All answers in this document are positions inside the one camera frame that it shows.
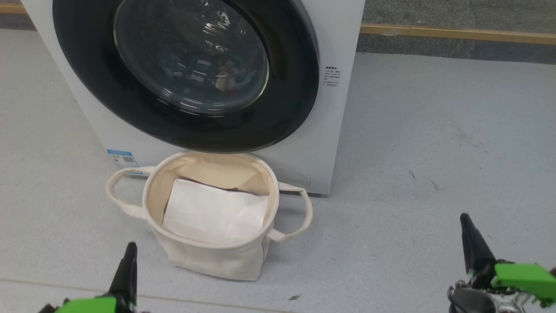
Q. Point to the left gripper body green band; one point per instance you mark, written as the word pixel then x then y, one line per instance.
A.
pixel 87 305

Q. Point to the white folded sheet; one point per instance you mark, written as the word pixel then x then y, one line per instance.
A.
pixel 208 213

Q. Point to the white front-load washing machine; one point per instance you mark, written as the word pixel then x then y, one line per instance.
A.
pixel 339 130

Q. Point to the washing machine door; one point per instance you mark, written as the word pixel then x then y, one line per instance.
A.
pixel 108 108

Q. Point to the blue energy label sticker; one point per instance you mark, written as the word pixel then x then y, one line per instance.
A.
pixel 124 158

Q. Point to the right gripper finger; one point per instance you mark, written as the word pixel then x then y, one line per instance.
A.
pixel 474 252

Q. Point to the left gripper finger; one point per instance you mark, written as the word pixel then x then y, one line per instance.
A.
pixel 126 274

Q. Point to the beige fabric laundry basket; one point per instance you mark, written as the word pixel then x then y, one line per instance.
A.
pixel 217 261

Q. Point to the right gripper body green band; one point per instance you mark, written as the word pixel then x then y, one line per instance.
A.
pixel 521 278

